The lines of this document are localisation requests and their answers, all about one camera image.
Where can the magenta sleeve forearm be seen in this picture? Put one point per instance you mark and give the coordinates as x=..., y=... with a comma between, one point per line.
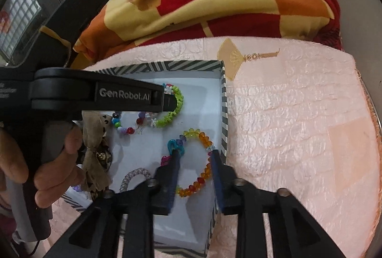
x=7, y=222

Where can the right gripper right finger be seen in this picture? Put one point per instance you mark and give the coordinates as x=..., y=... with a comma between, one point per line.
x=294, y=231

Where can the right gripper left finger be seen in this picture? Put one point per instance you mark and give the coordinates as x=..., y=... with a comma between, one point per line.
x=96, y=232

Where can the striped white tray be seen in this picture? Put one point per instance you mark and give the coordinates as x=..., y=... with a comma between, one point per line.
x=201, y=126

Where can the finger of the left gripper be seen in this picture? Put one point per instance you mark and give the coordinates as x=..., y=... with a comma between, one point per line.
x=169, y=103

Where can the pink quilted table cover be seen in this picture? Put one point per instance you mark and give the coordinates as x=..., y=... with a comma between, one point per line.
x=298, y=118

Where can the orange yellow red blanket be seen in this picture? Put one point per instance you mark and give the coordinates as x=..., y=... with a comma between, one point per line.
x=125, y=24

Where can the left hand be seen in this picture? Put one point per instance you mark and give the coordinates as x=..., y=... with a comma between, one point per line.
x=51, y=179

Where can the brown scrunchie with bow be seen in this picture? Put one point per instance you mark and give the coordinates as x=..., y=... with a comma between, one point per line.
x=98, y=158

